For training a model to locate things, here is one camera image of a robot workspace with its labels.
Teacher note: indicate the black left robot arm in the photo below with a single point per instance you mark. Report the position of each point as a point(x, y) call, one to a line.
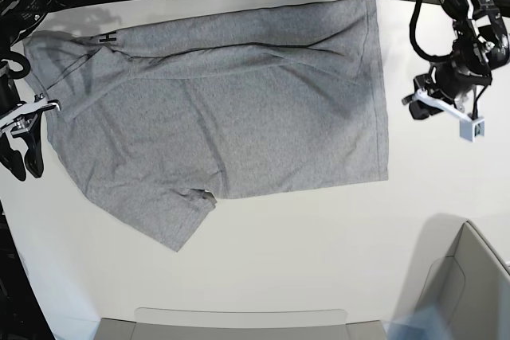
point(480, 46)

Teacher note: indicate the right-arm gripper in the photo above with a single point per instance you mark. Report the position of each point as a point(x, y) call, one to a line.
point(12, 159)

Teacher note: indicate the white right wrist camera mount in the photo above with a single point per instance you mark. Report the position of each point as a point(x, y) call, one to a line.
point(22, 117)

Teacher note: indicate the grey T-shirt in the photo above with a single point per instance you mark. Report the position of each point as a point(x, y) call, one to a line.
point(159, 121)

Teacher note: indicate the beige plastic bin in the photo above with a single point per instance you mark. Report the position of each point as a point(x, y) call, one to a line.
point(471, 285)

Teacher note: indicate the grey front tray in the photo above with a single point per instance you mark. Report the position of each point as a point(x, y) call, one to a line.
point(152, 323)

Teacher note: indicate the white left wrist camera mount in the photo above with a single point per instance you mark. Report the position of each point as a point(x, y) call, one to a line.
point(470, 128)

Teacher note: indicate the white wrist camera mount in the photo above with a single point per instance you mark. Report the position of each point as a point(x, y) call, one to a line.
point(22, 117)
point(470, 128)

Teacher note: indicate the blue translucent bag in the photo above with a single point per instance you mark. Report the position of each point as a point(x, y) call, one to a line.
point(428, 322)

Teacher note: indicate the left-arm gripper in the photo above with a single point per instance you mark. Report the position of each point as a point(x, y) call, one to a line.
point(450, 83)

